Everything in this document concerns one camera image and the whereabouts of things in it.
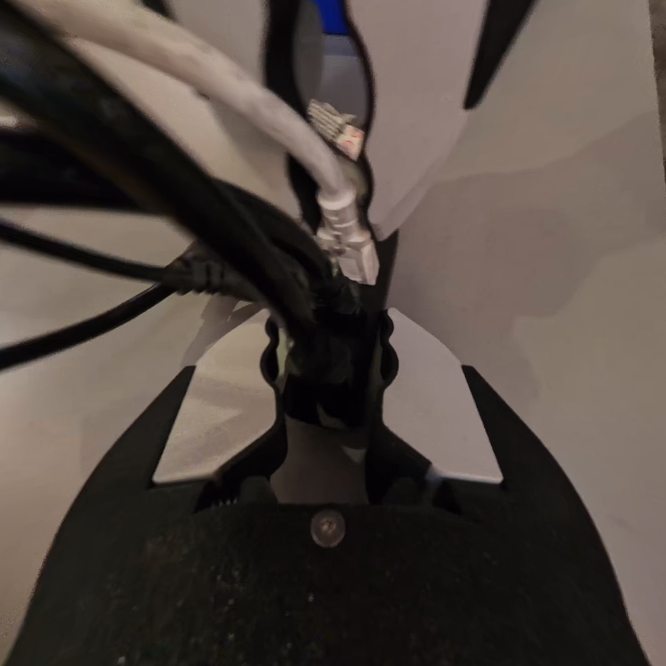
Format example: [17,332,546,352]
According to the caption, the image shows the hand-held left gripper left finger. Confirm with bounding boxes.
[151,308,289,487]

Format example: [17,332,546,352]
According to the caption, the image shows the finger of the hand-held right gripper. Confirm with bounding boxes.
[343,0,493,242]
[172,0,319,233]

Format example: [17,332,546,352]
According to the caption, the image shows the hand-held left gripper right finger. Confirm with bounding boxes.
[367,307,504,503]

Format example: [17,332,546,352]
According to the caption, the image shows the black cable hub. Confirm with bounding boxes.
[280,229,400,433]

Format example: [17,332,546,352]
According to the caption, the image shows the white desk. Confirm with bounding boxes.
[0,0,666,666]

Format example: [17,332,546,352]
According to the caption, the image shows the blue box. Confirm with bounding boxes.
[323,0,349,36]

